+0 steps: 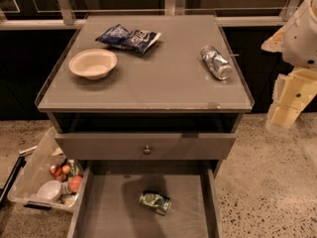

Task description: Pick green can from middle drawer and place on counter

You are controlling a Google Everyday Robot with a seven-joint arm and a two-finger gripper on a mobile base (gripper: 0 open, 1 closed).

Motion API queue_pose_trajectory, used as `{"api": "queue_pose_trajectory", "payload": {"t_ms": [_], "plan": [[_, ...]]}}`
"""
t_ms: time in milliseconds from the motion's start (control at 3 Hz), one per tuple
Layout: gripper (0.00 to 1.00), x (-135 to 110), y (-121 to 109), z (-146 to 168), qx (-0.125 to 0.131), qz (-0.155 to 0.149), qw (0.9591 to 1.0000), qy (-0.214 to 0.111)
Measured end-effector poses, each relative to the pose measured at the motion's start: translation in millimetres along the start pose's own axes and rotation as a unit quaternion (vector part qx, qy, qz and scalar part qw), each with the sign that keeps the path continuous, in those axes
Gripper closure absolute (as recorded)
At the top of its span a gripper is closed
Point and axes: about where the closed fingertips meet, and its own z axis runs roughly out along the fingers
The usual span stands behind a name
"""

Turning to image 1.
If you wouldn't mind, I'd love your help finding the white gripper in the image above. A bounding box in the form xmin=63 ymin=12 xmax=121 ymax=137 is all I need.
xmin=262 ymin=27 xmax=317 ymax=132

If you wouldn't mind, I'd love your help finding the green crushed can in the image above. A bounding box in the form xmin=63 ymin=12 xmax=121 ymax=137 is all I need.
xmin=139 ymin=190 xmax=171 ymax=215

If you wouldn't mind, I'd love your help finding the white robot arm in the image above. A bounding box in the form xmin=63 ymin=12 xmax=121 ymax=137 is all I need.
xmin=262 ymin=0 xmax=317 ymax=133

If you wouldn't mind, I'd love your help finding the silver crushed can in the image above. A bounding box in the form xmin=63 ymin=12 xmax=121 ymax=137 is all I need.
xmin=200 ymin=45 xmax=232 ymax=80

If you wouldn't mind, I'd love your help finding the grey drawer cabinet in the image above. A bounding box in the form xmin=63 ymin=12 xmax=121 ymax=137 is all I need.
xmin=34 ymin=14 xmax=256 ymax=180

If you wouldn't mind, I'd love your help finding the round metal drawer knob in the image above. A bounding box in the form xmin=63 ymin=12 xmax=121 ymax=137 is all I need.
xmin=143 ymin=145 xmax=152 ymax=155

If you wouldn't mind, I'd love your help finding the grey top drawer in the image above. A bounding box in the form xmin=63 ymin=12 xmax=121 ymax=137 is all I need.
xmin=55 ymin=133 xmax=236 ymax=161

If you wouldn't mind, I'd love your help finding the grey open middle drawer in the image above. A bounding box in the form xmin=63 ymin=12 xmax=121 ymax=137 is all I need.
xmin=66 ymin=161 xmax=224 ymax=238

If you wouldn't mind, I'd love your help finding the blue chip bag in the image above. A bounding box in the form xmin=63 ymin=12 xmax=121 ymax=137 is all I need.
xmin=95 ymin=24 xmax=160 ymax=55

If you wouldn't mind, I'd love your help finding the beige paper bowl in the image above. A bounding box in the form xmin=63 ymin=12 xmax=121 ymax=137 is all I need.
xmin=68 ymin=49 xmax=118 ymax=80

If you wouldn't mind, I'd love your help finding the red apple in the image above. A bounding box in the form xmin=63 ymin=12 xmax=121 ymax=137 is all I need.
xmin=69 ymin=176 xmax=82 ymax=192

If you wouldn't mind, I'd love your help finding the red snack packet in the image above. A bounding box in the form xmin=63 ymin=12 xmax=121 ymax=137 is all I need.
xmin=50 ymin=165 xmax=67 ymax=182

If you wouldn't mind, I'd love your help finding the clear plastic storage bin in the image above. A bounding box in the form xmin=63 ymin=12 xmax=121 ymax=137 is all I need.
xmin=8 ymin=128 xmax=83 ymax=212

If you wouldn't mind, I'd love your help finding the black bin lid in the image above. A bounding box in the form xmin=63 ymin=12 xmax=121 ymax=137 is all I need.
xmin=0 ymin=157 xmax=26 ymax=209

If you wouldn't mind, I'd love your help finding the metal window railing frame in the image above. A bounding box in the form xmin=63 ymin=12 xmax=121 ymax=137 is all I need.
xmin=0 ymin=0 xmax=304 ymax=30

